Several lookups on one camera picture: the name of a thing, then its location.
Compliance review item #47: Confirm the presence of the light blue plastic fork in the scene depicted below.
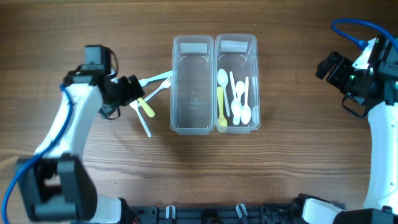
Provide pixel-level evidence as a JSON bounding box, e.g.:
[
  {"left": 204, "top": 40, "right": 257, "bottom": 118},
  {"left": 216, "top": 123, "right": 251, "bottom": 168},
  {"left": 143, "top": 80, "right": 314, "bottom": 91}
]
[{"left": 139, "top": 70, "right": 172, "bottom": 87}]

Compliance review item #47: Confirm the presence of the white plastic fork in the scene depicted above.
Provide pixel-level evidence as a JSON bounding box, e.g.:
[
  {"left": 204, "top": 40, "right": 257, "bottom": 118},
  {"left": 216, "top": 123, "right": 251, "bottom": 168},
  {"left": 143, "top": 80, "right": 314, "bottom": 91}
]
[
  {"left": 130, "top": 100, "right": 152, "bottom": 138},
  {"left": 144, "top": 77, "right": 172, "bottom": 101}
]

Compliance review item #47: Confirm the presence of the yellow plastic fork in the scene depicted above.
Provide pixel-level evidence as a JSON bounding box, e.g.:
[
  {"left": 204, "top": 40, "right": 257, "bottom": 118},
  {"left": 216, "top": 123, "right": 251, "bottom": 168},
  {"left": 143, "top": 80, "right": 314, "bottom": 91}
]
[{"left": 137, "top": 98, "right": 155, "bottom": 118}]

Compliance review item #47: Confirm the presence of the yellow plastic spoon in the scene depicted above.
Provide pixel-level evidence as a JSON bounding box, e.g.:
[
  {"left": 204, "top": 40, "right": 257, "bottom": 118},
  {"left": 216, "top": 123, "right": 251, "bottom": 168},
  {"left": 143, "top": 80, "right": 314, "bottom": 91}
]
[{"left": 217, "top": 86, "right": 228, "bottom": 128}]

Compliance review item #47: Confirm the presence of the white spoon handle up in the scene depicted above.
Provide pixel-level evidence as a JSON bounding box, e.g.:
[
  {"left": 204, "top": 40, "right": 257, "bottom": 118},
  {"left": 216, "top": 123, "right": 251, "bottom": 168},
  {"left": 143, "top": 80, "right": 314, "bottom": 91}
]
[{"left": 229, "top": 71, "right": 242, "bottom": 125}]

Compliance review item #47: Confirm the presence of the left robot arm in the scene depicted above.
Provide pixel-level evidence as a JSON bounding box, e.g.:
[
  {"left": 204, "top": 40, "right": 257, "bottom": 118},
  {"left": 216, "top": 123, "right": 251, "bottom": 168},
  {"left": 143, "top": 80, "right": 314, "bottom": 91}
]
[{"left": 12, "top": 70, "right": 144, "bottom": 223}]

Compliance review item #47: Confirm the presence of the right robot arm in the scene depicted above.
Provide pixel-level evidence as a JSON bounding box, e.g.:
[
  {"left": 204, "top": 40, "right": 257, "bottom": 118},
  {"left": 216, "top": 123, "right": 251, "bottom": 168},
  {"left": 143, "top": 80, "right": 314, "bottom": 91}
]
[{"left": 293, "top": 35, "right": 397, "bottom": 223}]

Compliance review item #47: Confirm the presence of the clear plastic container left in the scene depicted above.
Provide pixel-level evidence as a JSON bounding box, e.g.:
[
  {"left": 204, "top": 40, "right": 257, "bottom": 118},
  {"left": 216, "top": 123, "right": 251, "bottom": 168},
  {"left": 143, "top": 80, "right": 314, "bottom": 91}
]
[{"left": 170, "top": 35, "right": 216, "bottom": 135}]

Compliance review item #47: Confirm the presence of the clear plastic container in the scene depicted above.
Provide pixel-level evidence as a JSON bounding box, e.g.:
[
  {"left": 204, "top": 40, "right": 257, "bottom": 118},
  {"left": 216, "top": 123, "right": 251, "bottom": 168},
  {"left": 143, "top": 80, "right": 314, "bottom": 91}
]
[
  {"left": 170, "top": 35, "right": 216, "bottom": 135},
  {"left": 215, "top": 34, "right": 261, "bottom": 134}
]

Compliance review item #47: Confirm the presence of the clear plastic container right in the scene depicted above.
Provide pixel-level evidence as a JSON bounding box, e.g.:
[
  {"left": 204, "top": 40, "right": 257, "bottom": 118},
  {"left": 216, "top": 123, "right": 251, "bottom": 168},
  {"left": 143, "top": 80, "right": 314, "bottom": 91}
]
[{"left": 215, "top": 34, "right": 261, "bottom": 134}]

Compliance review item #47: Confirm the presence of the blue cable right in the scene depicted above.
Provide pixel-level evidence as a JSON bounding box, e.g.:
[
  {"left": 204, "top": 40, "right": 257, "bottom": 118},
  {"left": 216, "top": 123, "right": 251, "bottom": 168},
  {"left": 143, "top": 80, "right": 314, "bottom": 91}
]
[{"left": 331, "top": 18, "right": 398, "bottom": 54}]

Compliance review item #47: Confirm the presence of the blue cable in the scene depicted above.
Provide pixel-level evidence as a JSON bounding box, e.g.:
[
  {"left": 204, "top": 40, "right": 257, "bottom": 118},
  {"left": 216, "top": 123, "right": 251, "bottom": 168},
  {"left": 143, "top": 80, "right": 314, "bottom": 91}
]
[
  {"left": 331, "top": 18, "right": 398, "bottom": 54},
  {"left": 1, "top": 83, "right": 75, "bottom": 224}
]

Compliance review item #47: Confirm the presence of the blue cable left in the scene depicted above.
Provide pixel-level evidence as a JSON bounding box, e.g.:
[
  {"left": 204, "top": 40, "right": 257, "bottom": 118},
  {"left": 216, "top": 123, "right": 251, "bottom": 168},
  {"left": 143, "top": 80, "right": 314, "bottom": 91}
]
[{"left": 1, "top": 83, "right": 75, "bottom": 224}]

